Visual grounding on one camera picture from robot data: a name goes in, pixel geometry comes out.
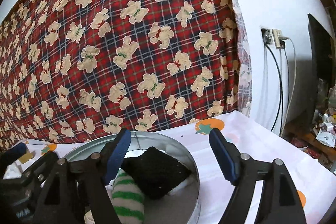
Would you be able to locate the dark television screen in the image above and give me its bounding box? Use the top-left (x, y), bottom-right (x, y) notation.
top-left (284, 13), bottom-right (336, 132)

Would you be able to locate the white power cable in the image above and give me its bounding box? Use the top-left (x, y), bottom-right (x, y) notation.
top-left (279, 37), bottom-right (297, 136)

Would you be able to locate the white fruit print tablecloth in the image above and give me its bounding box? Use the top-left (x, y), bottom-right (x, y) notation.
top-left (2, 110), bottom-right (336, 224)

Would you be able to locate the green striped sock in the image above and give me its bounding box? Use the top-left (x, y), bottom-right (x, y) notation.
top-left (111, 169), bottom-right (145, 224)

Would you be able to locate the yellow sponge block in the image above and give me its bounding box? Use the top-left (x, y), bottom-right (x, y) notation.
top-left (18, 151), bottom-right (35, 164)

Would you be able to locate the wall power socket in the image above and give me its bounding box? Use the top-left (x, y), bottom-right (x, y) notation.
top-left (261, 28), bottom-right (289, 50)

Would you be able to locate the black power cable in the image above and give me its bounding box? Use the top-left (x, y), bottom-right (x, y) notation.
top-left (265, 41), bottom-right (291, 135)

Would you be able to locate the black fuzzy cloth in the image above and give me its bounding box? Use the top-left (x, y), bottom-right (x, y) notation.
top-left (121, 147), bottom-right (192, 200)

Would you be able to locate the red plaid bear blanket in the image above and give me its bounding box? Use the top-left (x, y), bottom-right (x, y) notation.
top-left (1, 0), bottom-right (252, 150)

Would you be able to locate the round metal tin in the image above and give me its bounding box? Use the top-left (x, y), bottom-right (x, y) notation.
top-left (66, 129), bottom-right (201, 223)

